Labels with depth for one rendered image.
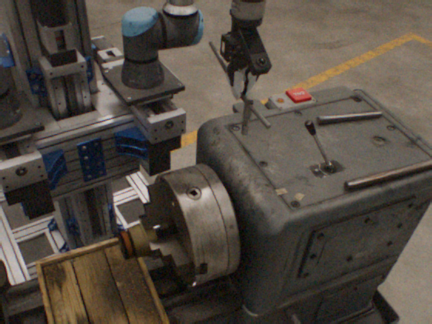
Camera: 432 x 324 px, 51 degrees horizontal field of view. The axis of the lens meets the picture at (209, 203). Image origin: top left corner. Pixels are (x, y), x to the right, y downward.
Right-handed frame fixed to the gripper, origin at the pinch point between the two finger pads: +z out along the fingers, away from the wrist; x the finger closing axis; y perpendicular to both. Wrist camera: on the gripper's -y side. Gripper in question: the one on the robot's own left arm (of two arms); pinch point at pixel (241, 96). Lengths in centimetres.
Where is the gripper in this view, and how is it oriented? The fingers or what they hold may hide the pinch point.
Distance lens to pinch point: 118.1
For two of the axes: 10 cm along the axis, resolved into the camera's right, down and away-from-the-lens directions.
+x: -9.0, 2.8, -3.3
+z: -0.6, 6.9, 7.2
